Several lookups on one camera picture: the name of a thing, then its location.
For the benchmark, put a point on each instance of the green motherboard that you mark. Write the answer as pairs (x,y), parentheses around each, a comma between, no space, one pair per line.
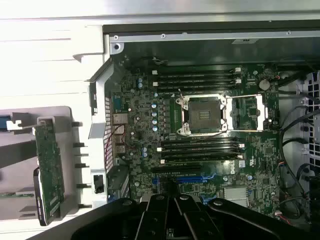
(262,155)

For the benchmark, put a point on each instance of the green RAM stick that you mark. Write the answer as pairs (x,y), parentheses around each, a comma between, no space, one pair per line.
(17,195)

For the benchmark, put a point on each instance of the blue expansion slot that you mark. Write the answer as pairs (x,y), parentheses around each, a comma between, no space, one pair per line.
(190,179)

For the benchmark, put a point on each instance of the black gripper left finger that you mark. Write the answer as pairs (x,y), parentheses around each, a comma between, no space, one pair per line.
(117,217)

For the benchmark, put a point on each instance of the blue disk carrier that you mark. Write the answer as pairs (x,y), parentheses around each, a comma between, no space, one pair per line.
(3,122)

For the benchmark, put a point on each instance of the CPU socket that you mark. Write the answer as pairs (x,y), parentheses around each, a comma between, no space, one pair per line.
(205,116)

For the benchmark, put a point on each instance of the metal socket cover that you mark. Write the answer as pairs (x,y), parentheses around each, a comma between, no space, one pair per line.
(260,110)

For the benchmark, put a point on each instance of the black RAM slot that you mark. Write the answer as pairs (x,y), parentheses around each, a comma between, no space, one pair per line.
(195,77)
(200,143)
(200,160)
(195,87)
(200,154)
(195,82)
(195,71)
(200,148)

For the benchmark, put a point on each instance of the thin locking lever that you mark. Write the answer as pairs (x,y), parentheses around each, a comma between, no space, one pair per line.
(181,92)

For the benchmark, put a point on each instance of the silver coin battery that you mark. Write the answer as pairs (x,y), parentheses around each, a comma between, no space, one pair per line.
(264,84)

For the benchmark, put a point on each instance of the grey parts rack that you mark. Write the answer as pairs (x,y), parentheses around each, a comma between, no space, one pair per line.
(72,120)

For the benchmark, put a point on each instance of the open dark PC case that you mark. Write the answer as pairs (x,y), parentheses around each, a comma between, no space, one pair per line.
(200,37)

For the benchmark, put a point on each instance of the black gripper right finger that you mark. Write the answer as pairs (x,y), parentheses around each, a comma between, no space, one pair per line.
(225,217)

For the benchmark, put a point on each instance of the metal disk bay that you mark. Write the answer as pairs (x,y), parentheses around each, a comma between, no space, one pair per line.
(312,100)

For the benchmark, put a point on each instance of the silver chipset heat sink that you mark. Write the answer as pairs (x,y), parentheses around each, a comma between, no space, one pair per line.
(235,196)

